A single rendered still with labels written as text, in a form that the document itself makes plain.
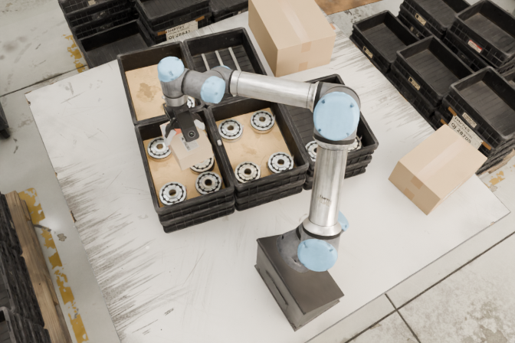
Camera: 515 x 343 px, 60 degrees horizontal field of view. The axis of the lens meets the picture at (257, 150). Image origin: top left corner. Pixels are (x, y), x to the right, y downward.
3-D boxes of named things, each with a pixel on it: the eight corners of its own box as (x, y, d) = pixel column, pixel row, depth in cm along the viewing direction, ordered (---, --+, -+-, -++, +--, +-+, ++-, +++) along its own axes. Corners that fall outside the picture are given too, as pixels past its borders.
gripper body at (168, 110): (185, 106, 154) (180, 83, 144) (195, 124, 150) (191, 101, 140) (164, 115, 152) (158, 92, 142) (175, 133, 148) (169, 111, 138)
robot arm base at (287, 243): (316, 272, 157) (335, 256, 153) (289, 272, 147) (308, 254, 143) (296, 236, 166) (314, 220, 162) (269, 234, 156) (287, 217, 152)
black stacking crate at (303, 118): (372, 161, 187) (379, 145, 178) (307, 181, 182) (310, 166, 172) (333, 90, 207) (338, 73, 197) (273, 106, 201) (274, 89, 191)
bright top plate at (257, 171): (264, 178, 177) (264, 177, 176) (241, 187, 174) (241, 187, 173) (253, 158, 181) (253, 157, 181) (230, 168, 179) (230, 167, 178)
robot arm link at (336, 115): (338, 253, 145) (364, 88, 126) (333, 281, 132) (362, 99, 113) (301, 246, 148) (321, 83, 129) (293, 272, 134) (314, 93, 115)
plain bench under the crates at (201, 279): (447, 264, 248) (511, 212, 189) (182, 435, 203) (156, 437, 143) (292, 71, 320) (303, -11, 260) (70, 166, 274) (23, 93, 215)
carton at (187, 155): (212, 156, 159) (211, 145, 153) (182, 171, 156) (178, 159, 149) (192, 124, 166) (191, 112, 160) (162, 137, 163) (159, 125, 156)
